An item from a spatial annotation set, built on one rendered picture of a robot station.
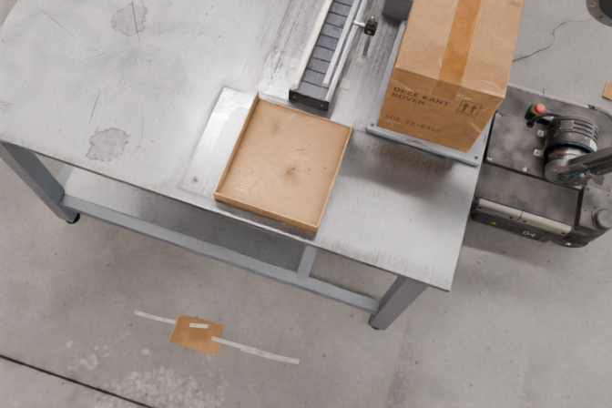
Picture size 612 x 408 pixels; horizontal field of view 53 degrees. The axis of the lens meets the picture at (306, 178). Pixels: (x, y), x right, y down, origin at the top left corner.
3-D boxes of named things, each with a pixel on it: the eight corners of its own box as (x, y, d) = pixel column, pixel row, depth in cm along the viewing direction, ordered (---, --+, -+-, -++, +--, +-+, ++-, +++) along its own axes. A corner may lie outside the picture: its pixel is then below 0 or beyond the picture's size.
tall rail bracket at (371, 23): (345, 45, 168) (352, 5, 153) (371, 53, 167) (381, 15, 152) (341, 55, 167) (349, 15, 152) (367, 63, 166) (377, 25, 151)
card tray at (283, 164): (258, 97, 160) (257, 89, 157) (352, 127, 158) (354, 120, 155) (214, 198, 149) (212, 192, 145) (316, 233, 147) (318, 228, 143)
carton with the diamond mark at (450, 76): (402, 34, 168) (425, -37, 143) (489, 57, 166) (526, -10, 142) (375, 127, 156) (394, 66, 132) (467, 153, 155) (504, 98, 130)
